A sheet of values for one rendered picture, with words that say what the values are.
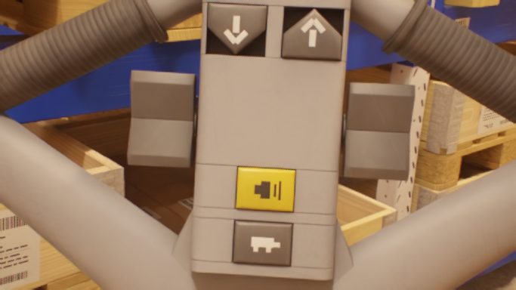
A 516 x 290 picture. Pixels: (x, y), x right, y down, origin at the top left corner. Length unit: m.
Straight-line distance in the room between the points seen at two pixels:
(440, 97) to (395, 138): 1.62
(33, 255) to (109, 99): 0.31
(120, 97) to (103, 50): 0.86
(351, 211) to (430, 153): 0.31
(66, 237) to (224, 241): 0.10
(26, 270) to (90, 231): 0.81
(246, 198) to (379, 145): 0.09
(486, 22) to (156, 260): 1.82
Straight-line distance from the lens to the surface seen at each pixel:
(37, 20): 1.24
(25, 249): 1.22
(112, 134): 2.63
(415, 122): 2.00
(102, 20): 0.42
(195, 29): 1.28
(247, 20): 0.40
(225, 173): 0.40
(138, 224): 0.43
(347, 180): 2.22
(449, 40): 0.42
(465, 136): 2.13
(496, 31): 2.22
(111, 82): 1.27
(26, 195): 0.45
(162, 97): 0.41
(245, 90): 0.40
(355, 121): 0.41
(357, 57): 1.71
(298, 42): 0.40
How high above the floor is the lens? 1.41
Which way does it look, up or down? 20 degrees down
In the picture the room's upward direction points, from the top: 3 degrees clockwise
